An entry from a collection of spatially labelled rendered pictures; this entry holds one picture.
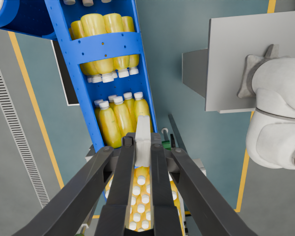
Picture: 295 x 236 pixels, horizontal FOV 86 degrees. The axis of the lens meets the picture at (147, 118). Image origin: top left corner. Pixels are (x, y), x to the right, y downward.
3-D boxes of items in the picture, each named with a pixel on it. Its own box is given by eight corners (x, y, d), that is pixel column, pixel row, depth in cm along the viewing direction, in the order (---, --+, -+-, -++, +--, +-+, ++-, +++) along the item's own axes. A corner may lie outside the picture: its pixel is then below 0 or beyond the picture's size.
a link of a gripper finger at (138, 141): (142, 167, 16) (134, 167, 16) (143, 135, 22) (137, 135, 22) (143, 141, 15) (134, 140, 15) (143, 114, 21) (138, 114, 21)
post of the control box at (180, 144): (171, 113, 182) (195, 170, 88) (172, 116, 183) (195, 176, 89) (168, 114, 182) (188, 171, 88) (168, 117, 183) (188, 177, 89)
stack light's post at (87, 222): (120, 136, 192) (86, 223, 89) (121, 138, 194) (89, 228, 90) (117, 136, 193) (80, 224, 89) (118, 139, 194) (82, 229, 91)
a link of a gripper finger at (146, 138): (142, 141, 15) (151, 141, 15) (143, 114, 21) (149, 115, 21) (142, 167, 16) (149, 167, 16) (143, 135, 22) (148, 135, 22)
